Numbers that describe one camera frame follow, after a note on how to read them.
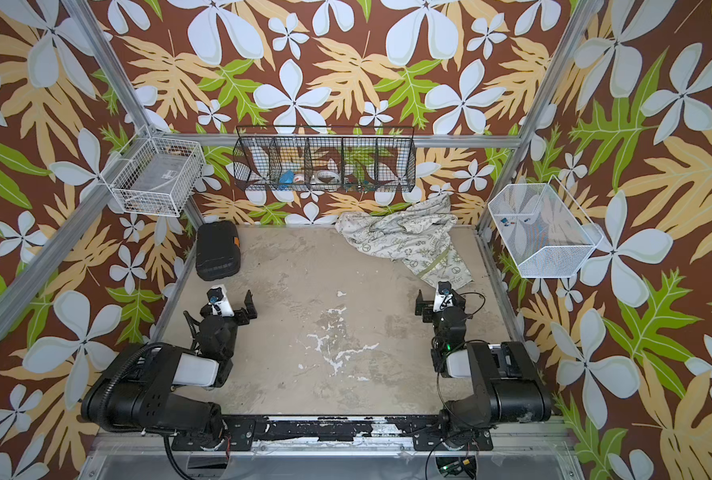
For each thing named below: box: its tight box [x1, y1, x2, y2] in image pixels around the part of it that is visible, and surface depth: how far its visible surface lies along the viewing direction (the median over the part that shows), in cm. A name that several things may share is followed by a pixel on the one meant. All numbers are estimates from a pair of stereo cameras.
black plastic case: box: [195, 220, 241, 281], surface depth 106 cm
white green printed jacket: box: [335, 194, 473, 285], surface depth 110 cm
